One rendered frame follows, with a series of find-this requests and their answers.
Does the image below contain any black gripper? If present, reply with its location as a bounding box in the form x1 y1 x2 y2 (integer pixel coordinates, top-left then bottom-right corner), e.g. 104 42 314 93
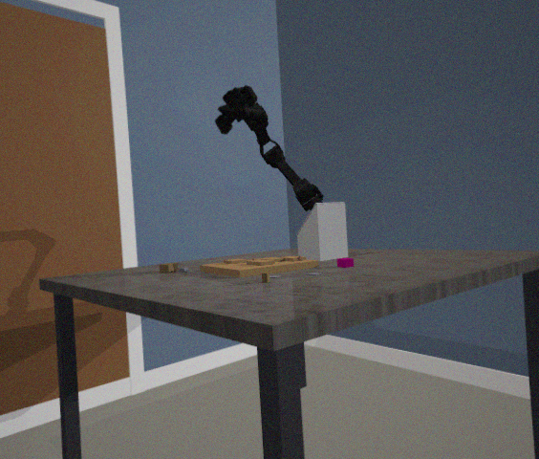
215 85 257 135

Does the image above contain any magenta cube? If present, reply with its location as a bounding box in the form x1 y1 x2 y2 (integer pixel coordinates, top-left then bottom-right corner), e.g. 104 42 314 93
337 258 354 268

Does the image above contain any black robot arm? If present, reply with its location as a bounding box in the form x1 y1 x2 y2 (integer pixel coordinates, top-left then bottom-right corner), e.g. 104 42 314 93
223 87 324 211

